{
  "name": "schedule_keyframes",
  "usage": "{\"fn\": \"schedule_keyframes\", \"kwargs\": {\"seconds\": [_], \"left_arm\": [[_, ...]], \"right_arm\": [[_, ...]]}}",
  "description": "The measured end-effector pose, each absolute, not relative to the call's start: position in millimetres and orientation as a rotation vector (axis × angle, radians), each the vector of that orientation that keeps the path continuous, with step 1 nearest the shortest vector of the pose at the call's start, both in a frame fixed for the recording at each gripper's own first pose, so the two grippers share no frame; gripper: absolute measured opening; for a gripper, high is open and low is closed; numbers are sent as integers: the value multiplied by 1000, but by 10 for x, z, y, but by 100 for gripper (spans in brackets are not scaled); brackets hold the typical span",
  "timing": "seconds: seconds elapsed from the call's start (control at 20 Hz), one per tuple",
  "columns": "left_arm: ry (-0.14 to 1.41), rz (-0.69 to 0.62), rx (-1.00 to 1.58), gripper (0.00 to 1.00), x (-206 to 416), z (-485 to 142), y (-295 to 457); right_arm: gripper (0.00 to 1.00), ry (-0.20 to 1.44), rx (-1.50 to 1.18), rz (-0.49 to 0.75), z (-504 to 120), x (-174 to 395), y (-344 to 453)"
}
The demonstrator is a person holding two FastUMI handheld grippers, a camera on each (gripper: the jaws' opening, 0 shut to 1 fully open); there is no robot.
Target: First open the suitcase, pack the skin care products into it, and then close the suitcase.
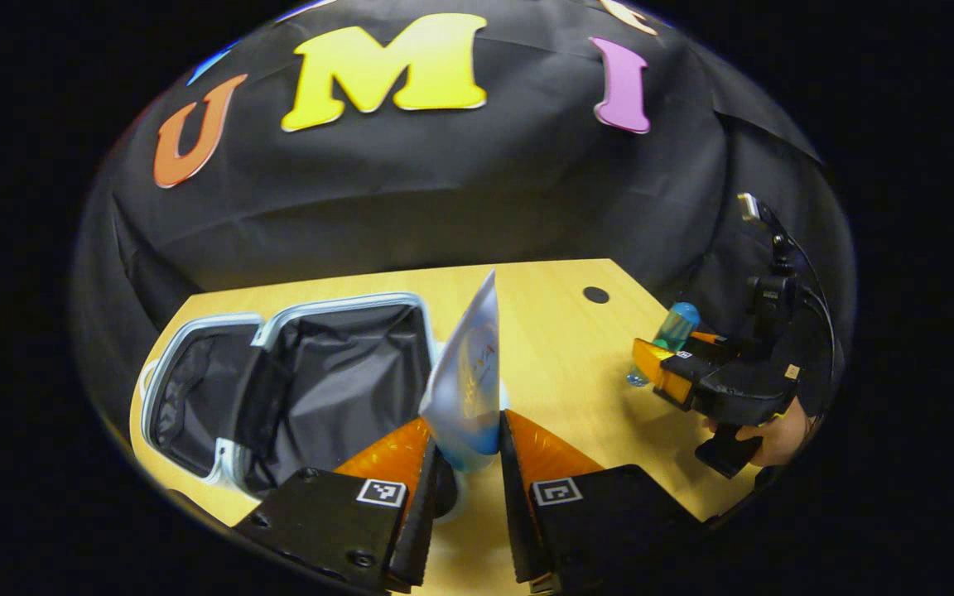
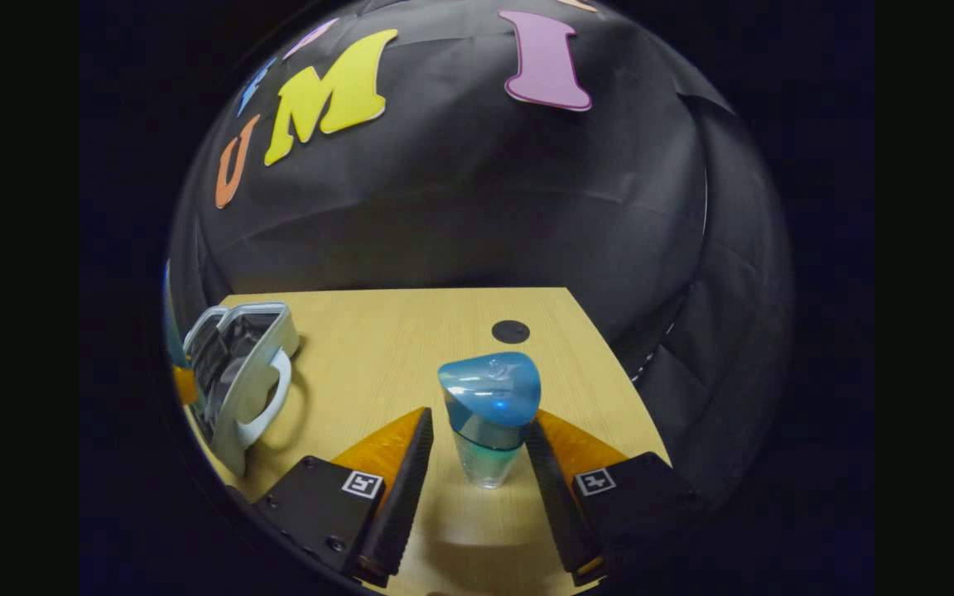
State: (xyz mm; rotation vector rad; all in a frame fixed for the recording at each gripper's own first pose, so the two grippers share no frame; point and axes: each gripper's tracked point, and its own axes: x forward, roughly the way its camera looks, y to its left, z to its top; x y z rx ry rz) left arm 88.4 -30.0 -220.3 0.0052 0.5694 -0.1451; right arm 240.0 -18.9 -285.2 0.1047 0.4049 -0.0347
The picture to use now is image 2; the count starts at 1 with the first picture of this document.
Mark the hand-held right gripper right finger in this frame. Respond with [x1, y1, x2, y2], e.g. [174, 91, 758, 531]
[524, 410, 706, 589]

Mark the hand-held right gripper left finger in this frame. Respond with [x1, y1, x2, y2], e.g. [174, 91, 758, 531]
[249, 406, 435, 590]

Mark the blue capped clear bottle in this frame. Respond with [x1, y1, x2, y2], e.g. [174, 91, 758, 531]
[437, 352, 542, 491]

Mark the black backdrop cloth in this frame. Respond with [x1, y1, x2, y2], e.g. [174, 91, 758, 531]
[166, 0, 794, 497]

